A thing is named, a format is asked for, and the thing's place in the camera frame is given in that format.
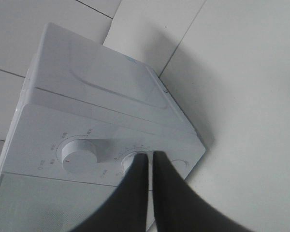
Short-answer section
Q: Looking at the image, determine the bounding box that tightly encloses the white microwave oven body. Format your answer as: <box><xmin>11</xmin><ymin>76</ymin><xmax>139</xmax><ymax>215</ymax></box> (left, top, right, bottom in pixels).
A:
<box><xmin>0</xmin><ymin>23</ymin><xmax>205</xmax><ymax>188</ymax></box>

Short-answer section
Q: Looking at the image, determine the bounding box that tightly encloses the white control knob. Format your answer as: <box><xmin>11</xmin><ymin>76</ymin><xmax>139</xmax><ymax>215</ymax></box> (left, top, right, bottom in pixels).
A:
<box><xmin>61</xmin><ymin>139</ymin><xmax>98</xmax><ymax>174</ymax></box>
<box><xmin>120</xmin><ymin>151</ymin><xmax>150</xmax><ymax>176</ymax></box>

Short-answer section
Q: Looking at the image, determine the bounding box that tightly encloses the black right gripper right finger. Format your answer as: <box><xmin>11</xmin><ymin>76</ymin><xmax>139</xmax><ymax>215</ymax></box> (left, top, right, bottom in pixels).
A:
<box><xmin>152</xmin><ymin>151</ymin><xmax>248</xmax><ymax>232</ymax></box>

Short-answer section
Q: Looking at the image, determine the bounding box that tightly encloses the round white door button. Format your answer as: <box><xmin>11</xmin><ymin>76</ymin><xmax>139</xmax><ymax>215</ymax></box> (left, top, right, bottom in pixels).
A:
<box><xmin>171</xmin><ymin>159</ymin><xmax>188</xmax><ymax>179</ymax></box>

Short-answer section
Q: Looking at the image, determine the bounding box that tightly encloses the white microwave door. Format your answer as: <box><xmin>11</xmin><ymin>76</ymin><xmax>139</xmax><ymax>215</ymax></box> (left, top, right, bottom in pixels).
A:
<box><xmin>0</xmin><ymin>174</ymin><xmax>115</xmax><ymax>232</ymax></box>

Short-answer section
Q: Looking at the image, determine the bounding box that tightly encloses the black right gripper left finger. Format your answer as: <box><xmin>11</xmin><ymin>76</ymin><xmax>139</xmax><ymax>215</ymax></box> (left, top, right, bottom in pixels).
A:
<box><xmin>74</xmin><ymin>153</ymin><xmax>148</xmax><ymax>232</ymax></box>

